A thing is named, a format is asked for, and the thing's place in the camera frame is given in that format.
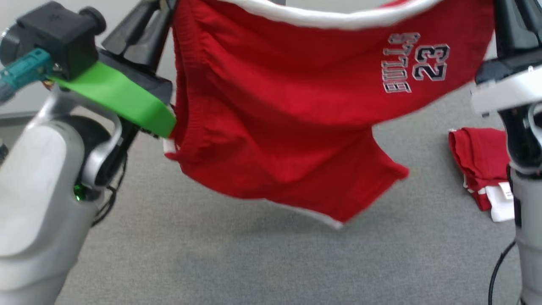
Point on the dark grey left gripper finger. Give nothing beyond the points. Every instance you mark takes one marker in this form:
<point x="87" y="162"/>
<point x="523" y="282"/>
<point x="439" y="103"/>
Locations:
<point x="127" y="29"/>
<point x="150" y="42"/>

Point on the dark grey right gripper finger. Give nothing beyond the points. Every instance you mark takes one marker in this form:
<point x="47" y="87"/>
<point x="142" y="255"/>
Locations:
<point x="510" y="29"/>
<point x="533" y="23"/>

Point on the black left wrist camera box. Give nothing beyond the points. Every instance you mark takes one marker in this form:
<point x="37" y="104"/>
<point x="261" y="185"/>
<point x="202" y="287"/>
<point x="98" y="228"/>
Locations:
<point x="59" y="38"/>

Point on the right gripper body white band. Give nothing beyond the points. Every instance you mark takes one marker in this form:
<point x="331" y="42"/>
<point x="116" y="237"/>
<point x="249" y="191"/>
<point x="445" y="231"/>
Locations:
<point x="516" y="84"/>

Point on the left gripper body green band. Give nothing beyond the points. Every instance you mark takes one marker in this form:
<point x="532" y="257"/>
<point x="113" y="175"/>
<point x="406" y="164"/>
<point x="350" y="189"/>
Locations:
<point x="123" y="97"/>

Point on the red white Bulls jersey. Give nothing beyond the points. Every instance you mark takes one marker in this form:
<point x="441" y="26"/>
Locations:
<point x="482" y="165"/>

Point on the red Bulls 23 shorts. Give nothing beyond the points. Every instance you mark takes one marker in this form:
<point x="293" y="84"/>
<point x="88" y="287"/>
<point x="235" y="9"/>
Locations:
<point x="275" y="106"/>

